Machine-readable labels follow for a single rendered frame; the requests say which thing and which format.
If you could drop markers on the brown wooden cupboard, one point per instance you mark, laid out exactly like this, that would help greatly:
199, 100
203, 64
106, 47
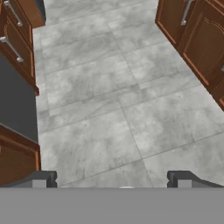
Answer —
17, 157

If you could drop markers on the dark grey appliance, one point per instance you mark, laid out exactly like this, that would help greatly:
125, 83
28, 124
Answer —
16, 102

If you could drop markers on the brown wooden cupboard door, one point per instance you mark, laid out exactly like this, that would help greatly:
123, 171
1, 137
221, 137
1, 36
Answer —
172, 17

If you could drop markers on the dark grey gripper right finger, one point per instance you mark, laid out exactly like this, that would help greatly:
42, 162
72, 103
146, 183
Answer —
180, 178

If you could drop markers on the brown arched cupboard door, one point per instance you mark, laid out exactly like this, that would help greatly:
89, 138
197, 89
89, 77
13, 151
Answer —
204, 43

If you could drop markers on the brown wooden cupboard end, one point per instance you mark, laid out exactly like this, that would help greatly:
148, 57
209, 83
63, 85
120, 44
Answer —
33, 11

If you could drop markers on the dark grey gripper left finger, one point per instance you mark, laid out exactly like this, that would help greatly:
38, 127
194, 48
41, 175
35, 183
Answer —
43, 178

